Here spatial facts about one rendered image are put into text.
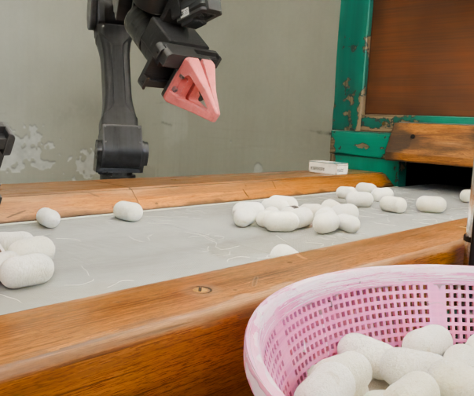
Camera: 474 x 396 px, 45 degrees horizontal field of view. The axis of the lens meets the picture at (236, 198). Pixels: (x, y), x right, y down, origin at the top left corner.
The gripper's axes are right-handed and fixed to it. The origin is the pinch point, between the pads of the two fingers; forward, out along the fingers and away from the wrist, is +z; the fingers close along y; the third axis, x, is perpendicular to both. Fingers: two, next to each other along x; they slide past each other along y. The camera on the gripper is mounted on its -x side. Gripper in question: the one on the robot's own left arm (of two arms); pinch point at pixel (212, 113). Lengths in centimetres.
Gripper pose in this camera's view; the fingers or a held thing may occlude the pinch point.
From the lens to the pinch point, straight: 71.3
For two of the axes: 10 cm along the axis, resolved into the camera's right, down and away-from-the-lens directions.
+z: 5.1, 7.4, -4.4
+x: -5.0, 6.7, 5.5
